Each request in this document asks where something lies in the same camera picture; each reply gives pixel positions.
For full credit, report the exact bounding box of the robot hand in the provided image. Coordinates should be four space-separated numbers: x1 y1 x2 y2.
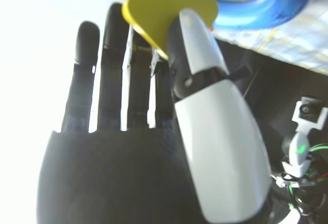
35 2 273 224

